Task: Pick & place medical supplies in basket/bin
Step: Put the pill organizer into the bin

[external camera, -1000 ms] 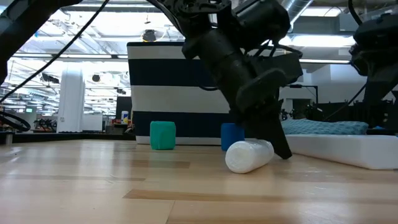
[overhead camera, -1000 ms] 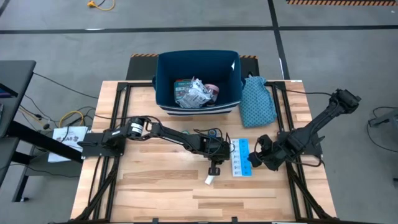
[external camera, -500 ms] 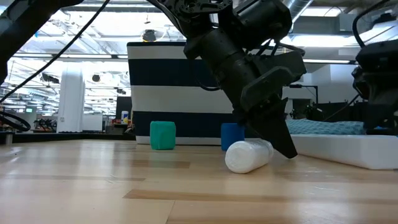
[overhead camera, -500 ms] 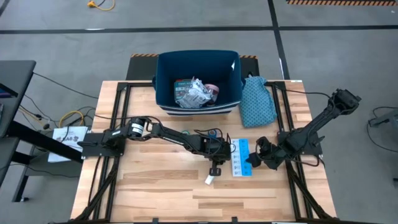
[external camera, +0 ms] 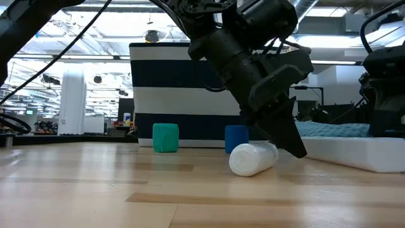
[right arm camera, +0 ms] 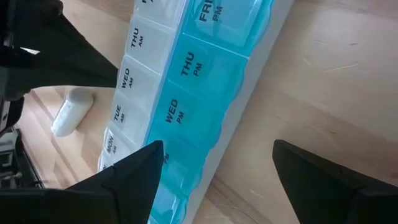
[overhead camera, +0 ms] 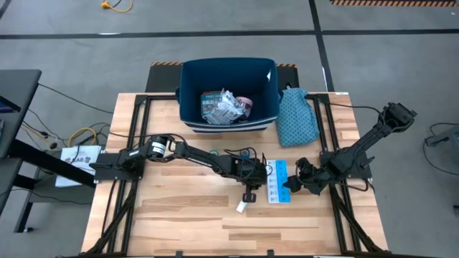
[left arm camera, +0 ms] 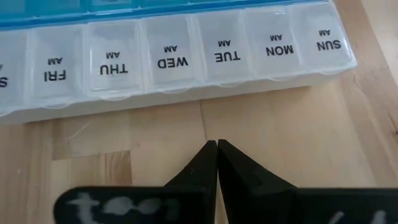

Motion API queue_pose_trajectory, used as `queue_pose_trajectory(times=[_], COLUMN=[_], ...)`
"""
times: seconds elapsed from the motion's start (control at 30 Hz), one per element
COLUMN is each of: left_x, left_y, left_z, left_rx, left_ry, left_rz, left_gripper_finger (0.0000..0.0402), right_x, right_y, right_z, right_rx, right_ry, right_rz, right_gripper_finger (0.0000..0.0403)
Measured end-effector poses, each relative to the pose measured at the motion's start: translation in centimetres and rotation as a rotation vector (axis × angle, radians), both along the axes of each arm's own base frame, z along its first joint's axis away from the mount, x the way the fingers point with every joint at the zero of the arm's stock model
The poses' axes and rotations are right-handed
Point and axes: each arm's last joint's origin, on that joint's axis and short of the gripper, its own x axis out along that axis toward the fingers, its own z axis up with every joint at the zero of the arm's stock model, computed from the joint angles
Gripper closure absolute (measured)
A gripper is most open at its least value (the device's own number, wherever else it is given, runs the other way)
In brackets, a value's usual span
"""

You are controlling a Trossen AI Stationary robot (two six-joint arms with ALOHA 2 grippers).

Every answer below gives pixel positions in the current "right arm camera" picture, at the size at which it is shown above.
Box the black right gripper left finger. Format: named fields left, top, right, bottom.
left=0, top=140, right=164, bottom=224

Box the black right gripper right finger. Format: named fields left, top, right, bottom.
left=272, top=139, right=398, bottom=224

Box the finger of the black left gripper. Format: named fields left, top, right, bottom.
left=0, top=0, right=119, bottom=101

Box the white gauze roll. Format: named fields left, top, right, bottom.
left=50, top=87, right=95, bottom=138

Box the blue white weekly pill organizer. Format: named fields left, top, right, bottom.
left=98, top=0, right=295, bottom=224

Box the black aluminium table frame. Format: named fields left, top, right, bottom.
left=0, top=130, right=44, bottom=189

